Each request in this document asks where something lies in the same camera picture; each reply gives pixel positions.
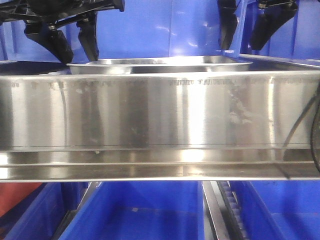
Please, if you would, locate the left roller track rail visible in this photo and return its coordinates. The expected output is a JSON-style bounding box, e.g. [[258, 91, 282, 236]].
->
[[51, 181, 101, 240]]

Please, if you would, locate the right roller track rail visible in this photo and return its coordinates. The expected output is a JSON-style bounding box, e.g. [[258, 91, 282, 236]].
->
[[202, 181, 249, 240]]

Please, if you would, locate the blue bin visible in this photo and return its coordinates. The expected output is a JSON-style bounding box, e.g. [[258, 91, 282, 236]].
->
[[60, 181, 205, 240], [0, 0, 248, 62], [240, 0, 320, 60], [230, 180, 320, 240], [0, 182, 88, 240]]

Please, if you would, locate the blue lower left bin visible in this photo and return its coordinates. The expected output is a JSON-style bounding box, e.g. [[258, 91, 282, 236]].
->
[[0, 182, 88, 240]]

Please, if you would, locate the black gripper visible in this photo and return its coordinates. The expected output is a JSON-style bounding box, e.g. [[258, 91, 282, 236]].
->
[[0, 0, 125, 63]]

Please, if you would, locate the silver metal tray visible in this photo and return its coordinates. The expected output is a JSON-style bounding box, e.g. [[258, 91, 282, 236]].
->
[[67, 55, 252, 75]]

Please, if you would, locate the blue upper centre bin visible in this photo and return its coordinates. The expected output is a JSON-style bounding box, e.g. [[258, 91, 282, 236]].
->
[[0, 0, 248, 62]]

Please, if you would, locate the blue upper right bin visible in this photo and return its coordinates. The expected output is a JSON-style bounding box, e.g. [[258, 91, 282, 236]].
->
[[240, 0, 320, 60]]

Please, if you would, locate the black cable at right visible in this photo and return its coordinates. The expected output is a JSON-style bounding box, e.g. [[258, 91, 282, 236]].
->
[[281, 82, 320, 180]]

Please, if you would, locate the blue lower centre bin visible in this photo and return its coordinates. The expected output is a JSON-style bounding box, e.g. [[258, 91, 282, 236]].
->
[[60, 181, 205, 240]]

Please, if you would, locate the stainless steel shelf rail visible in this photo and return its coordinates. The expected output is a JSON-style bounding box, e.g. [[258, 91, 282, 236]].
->
[[0, 70, 320, 182]]

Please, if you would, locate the roller track rail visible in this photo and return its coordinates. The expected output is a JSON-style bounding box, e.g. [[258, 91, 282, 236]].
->
[[51, 181, 101, 240], [202, 181, 249, 240]]

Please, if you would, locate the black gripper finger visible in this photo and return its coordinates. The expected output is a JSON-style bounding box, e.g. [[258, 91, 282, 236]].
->
[[249, 0, 298, 50], [217, 0, 237, 50]]

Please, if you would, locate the blue lower right bin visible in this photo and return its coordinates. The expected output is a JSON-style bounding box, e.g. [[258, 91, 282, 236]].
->
[[230, 180, 320, 240]]

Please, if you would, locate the red object behind bins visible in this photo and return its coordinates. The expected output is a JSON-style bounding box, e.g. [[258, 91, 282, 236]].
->
[[0, 182, 43, 220]]

